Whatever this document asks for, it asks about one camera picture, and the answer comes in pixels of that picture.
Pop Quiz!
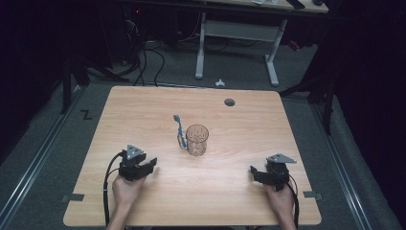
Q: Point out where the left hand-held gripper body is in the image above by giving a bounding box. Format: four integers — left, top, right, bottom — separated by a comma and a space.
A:
118, 144, 148, 182

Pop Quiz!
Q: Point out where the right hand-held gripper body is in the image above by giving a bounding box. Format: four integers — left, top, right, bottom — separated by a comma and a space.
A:
263, 152, 298, 193

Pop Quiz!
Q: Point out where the blue and grey toothbrush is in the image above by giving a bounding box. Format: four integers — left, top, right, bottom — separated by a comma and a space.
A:
172, 114, 188, 150

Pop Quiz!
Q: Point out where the clear brown plastic cup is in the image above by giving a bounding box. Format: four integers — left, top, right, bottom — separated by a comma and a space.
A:
177, 124, 210, 157

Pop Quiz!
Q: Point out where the person's left hand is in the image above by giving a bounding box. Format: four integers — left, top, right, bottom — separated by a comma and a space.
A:
111, 173, 147, 209

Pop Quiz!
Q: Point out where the person's right hand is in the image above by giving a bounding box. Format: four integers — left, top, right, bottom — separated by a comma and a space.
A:
263, 183, 296, 219

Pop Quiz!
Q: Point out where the grey tape strip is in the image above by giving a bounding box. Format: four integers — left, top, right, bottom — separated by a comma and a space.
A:
61, 193, 86, 203
303, 190, 324, 201

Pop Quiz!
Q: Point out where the black metal stand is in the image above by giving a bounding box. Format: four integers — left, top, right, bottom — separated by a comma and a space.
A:
279, 75, 337, 136
59, 52, 92, 115

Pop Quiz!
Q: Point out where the white-legged wooden desk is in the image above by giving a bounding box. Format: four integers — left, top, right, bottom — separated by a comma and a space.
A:
193, 0, 329, 87

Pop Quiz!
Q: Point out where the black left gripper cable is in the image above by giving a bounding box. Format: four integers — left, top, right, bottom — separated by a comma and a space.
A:
101, 150, 124, 228

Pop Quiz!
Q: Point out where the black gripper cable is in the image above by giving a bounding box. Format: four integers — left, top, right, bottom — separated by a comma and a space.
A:
285, 179, 302, 230
101, 150, 124, 228

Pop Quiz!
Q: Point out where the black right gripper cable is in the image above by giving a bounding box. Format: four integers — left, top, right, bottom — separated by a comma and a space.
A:
285, 179, 302, 230

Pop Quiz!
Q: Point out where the metal floor rail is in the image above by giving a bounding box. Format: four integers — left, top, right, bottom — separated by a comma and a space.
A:
0, 85, 84, 225
309, 103, 373, 230

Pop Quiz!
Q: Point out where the bundle of black floor cables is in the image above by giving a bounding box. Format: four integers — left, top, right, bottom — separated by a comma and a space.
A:
121, 18, 167, 88

